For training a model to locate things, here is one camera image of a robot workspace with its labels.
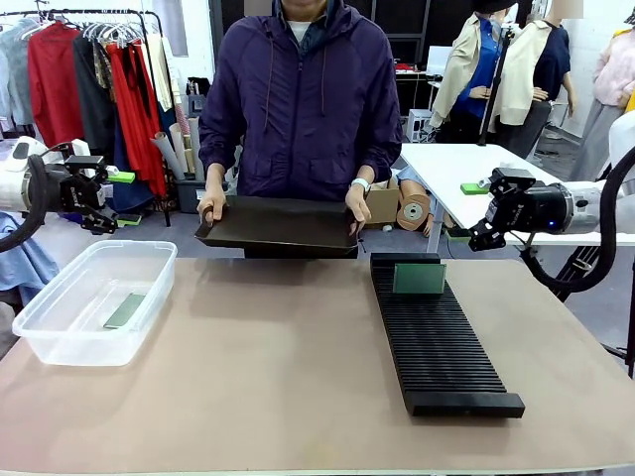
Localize person in purple jacket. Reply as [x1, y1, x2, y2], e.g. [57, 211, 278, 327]
[197, 0, 404, 260]

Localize cream hanging garment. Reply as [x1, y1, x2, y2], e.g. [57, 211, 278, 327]
[143, 34, 183, 113]

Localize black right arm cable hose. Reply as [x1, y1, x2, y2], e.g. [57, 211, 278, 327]
[519, 146, 635, 294]

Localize white paper roll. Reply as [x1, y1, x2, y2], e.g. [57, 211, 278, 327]
[151, 131, 188, 180]

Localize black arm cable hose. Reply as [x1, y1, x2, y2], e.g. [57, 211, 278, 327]
[0, 141, 68, 252]
[519, 146, 635, 294]

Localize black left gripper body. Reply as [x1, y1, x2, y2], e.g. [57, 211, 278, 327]
[47, 154, 106, 215]

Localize person's left hand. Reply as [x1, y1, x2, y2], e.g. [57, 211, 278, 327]
[345, 186, 371, 237]

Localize black clothes rack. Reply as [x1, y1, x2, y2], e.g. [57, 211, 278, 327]
[0, 7, 173, 227]

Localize person's left forearm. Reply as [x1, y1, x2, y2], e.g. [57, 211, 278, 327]
[354, 143, 403, 187]

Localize light grey-blue hanging garment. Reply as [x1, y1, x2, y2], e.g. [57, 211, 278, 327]
[0, 19, 36, 126]

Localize grey storage bin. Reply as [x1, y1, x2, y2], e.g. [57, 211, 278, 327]
[176, 178, 229, 214]

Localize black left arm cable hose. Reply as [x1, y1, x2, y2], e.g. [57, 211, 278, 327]
[0, 141, 68, 252]

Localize mannequin in beige jacket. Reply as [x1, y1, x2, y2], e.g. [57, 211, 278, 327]
[429, 0, 520, 145]

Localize clear plastic storage box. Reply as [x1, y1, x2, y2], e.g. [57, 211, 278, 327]
[12, 241, 179, 367]

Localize red long-sleeve top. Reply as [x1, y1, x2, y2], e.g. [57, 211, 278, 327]
[28, 22, 85, 150]

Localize mannequin in cream and navy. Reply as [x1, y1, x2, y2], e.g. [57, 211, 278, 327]
[488, 0, 579, 160]

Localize light blue cloth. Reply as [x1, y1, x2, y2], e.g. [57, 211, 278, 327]
[0, 210, 62, 294]

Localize white monitor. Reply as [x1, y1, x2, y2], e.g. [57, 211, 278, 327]
[426, 45, 453, 75]

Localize dark grey hanging garment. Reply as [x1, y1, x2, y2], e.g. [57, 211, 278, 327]
[72, 32, 118, 155]

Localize white side table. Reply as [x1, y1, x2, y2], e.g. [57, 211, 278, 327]
[399, 142, 635, 272]

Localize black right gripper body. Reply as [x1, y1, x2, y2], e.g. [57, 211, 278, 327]
[485, 167, 574, 235]

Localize green PCB board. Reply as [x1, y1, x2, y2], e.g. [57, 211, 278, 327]
[102, 292, 148, 330]
[393, 262, 446, 296]

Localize black slotted PCB rack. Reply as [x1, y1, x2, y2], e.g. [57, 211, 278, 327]
[369, 252, 526, 418]

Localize mannequin in pink top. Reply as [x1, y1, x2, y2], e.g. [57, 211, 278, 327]
[568, 27, 635, 182]

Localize black handbag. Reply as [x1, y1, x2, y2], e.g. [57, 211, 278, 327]
[187, 76, 215, 118]

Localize black stand leg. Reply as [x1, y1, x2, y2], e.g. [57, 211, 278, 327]
[600, 341, 635, 381]

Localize person's right forearm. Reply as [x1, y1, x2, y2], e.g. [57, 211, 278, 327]
[198, 123, 244, 194]

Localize brown cardboard box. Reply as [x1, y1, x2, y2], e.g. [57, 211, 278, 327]
[364, 176, 401, 229]

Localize grey paper roll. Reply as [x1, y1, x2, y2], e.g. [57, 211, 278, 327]
[187, 116, 203, 180]

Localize red long dress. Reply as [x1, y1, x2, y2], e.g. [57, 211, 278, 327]
[106, 42, 168, 197]

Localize white open frame case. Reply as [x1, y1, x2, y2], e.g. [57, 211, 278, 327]
[406, 108, 433, 144]

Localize person's right hand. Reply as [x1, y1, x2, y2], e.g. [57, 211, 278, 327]
[196, 190, 229, 228]

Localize black plastic tray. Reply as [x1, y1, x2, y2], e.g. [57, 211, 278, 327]
[193, 194, 361, 260]

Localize tan bare mannequin torso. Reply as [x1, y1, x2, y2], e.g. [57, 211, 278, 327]
[396, 166, 450, 238]

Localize beige paper roll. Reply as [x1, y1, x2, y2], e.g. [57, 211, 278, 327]
[168, 122, 192, 175]

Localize black tripod pole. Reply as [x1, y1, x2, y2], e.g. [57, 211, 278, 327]
[478, 24, 515, 148]

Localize black tripod legs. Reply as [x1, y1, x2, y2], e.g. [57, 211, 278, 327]
[555, 245, 604, 299]

